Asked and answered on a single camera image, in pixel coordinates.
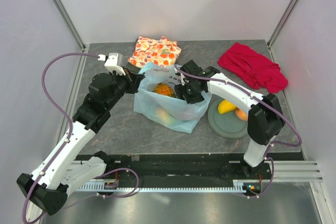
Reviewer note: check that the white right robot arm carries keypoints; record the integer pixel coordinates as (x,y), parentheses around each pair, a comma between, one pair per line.
(264,114)

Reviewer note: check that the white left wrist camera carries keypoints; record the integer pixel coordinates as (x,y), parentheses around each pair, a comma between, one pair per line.
(112,63)

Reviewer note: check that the light blue cable duct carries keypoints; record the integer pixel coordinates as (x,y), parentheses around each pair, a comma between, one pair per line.
(103,187)

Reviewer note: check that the yellow mango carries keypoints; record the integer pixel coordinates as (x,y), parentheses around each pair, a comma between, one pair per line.
(225,107)

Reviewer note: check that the dark green folded cloth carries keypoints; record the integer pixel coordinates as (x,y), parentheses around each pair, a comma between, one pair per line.
(132,68)

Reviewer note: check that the red bell pepper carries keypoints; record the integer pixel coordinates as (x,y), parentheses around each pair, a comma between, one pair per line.
(188,114)

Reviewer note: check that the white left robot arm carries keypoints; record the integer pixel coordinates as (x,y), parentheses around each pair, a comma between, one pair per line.
(48,186)

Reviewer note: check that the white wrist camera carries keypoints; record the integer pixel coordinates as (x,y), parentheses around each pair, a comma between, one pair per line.
(184,79)
(112,63)

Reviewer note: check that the grey round plate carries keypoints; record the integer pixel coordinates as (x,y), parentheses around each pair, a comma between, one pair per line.
(227,125)

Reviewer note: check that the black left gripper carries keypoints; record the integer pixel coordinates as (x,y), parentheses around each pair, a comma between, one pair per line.
(133,80)

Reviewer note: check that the peach fruit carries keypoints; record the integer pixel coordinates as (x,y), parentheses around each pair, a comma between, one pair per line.
(241,115)

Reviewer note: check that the light blue plastic bag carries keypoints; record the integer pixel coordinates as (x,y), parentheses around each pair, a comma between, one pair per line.
(146,101)

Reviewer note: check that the green orange mango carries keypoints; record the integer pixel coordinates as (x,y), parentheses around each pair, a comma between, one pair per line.
(164,117)

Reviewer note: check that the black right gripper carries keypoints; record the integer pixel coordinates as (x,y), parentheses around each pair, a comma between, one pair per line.
(180,90)

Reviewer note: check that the red crumpled cloth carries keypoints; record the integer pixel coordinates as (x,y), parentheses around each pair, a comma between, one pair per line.
(255,69)

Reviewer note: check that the orange pineapple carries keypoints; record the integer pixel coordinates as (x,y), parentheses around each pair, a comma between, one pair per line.
(164,89)

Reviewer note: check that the floral orange folded cloth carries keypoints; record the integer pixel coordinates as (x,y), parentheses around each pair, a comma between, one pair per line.
(162,52)

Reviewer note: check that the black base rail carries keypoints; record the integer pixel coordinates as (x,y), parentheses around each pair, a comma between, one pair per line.
(185,170)

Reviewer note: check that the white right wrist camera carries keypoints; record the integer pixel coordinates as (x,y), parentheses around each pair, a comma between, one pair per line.
(184,79)

